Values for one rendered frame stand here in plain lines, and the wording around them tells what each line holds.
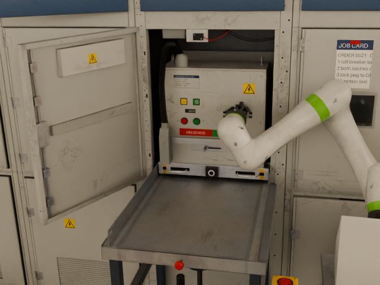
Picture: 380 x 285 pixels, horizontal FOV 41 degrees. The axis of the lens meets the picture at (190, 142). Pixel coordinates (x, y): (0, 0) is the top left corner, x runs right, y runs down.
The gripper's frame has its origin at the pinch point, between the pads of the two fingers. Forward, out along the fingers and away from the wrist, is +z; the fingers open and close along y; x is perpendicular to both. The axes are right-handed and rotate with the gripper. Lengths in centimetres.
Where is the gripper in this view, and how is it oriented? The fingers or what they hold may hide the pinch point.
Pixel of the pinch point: (241, 106)
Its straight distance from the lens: 232.9
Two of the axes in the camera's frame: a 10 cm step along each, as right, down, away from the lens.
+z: 2.0, -3.3, 9.2
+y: 9.8, 0.4, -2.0
